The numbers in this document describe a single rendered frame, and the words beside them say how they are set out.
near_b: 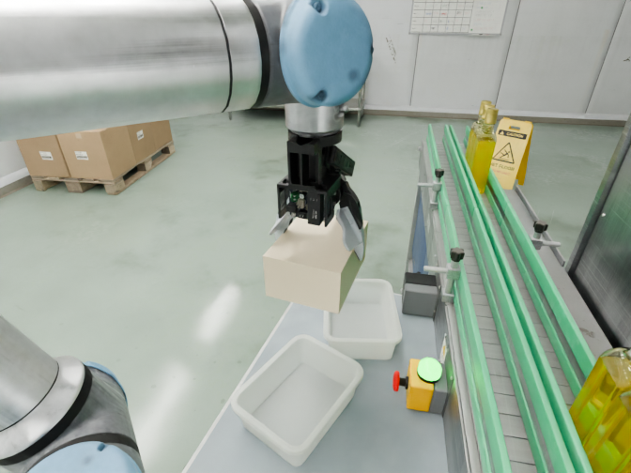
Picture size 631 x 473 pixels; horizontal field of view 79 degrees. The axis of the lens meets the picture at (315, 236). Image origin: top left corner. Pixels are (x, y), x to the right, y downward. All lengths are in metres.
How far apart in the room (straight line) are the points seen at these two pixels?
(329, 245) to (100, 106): 0.41
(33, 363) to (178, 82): 0.34
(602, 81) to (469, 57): 1.76
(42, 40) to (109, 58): 0.03
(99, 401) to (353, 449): 0.45
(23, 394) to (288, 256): 0.33
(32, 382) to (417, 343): 0.75
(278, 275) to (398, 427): 0.41
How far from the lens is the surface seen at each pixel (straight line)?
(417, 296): 0.99
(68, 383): 0.51
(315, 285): 0.56
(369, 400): 0.85
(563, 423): 0.66
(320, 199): 0.49
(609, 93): 6.79
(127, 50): 0.25
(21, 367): 0.49
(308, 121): 0.48
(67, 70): 0.25
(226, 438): 0.82
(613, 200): 1.01
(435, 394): 0.81
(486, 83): 6.27
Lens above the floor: 1.44
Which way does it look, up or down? 31 degrees down
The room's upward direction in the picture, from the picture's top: straight up
